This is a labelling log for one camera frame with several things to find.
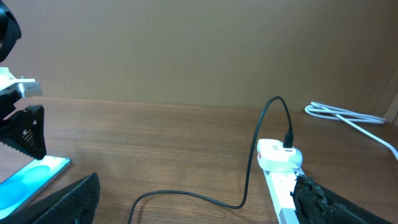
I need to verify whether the black USB charging cable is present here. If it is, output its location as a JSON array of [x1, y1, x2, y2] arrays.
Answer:
[[127, 96, 295, 224]]

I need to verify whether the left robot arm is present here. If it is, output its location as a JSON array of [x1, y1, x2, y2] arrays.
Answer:
[[1, 2, 47, 160]]

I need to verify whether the white USB charger adapter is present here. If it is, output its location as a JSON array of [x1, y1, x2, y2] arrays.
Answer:
[[257, 139, 303, 172]]

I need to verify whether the turquoise screen Galaxy smartphone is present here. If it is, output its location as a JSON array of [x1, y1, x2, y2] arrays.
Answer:
[[1, 156, 72, 219]]

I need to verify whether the white power strip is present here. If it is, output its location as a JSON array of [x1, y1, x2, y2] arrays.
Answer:
[[264, 168, 304, 224]]

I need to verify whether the white power strip cord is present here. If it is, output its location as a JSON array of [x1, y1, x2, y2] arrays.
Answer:
[[304, 101, 398, 160]]

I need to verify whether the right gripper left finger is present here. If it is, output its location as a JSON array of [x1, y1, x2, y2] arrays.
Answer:
[[1, 172, 100, 224]]

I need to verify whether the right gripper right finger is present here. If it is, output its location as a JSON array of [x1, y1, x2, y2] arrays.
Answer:
[[290, 175, 391, 224]]

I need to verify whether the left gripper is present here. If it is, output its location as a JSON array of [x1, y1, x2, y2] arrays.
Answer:
[[0, 90, 47, 160]]

